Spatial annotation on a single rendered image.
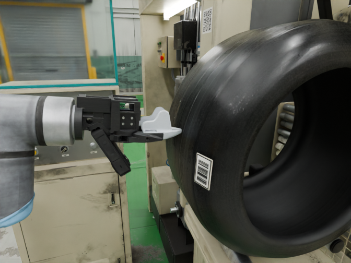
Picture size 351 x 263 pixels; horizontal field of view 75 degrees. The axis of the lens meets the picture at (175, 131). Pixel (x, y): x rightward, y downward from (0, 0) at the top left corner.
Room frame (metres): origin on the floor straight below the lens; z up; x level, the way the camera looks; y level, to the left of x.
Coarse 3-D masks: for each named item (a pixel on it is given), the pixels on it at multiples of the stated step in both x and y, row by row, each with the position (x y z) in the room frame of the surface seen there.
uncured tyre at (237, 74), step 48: (240, 48) 0.48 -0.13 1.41; (288, 48) 0.42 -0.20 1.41; (336, 48) 0.43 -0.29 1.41; (192, 96) 0.49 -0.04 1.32; (240, 96) 0.40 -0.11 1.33; (336, 96) 0.71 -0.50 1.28; (192, 144) 0.41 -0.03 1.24; (240, 144) 0.38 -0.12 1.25; (288, 144) 0.77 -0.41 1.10; (336, 144) 0.69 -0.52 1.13; (192, 192) 0.41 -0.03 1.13; (240, 192) 0.38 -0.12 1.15; (288, 192) 0.69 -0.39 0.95; (336, 192) 0.60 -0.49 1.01; (240, 240) 0.39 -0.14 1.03; (288, 240) 0.43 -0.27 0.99
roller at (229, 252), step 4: (220, 244) 0.51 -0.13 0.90; (224, 248) 0.49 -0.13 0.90; (228, 248) 0.48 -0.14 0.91; (228, 252) 0.47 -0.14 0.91; (232, 252) 0.47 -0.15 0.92; (236, 252) 0.46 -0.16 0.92; (228, 256) 0.47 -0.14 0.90; (232, 256) 0.46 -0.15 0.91; (236, 256) 0.45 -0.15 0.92; (240, 256) 0.45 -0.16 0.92; (244, 256) 0.45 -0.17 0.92; (248, 256) 0.45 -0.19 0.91; (232, 260) 0.45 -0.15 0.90; (236, 260) 0.44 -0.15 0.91; (240, 260) 0.44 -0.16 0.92; (244, 260) 0.43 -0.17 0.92; (248, 260) 0.43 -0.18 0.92
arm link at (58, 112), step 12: (48, 96) 0.41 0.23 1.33; (48, 108) 0.38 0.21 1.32; (60, 108) 0.38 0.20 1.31; (72, 108) 0.40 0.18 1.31; (48, 120) 0.37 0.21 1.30; (60, 120) 0.37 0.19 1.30; (72, 120) 0.39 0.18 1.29; (48, 132) 0.36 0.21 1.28; (60, 132) 0.37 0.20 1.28; (72, 132) 0.39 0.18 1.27; (48, 144) 0.38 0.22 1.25; (60, 144) 0.38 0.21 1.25; (72, 144) 0.39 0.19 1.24
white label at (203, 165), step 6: (198, 156) 0.39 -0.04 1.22; (204, 156) 0.38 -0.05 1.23; (198, 162) 0.39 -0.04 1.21; (204, 162) 0.38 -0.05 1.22; (210, 162) 0.37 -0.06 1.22; (198, 168) 0.39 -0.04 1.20; (204, 168) 0.38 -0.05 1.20; (210, 168) 0.36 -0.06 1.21; (198, 174) 0.39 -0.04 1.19; (204, 174) 0.37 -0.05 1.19; (210, 174) 0.36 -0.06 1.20; (198, 180) 0.38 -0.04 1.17; (204, 180) 0.37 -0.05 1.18; (204, 186) 0.37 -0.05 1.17
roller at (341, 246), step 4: (336, 240) 0.50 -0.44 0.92; (340, 240) 0.50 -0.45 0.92; (328, 244) 0.50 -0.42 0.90; (332, 244) 0.50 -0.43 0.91; (336, 244) 0.49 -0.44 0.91; (340, 244) 0.50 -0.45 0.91; (328, 248) 0.50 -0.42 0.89; (332, 248) 0.49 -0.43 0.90; (336, 248) 0.49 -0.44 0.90; (340, 248) 0.50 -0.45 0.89; (332, 252) 0.50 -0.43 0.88; (336, 252) 0.50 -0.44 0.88
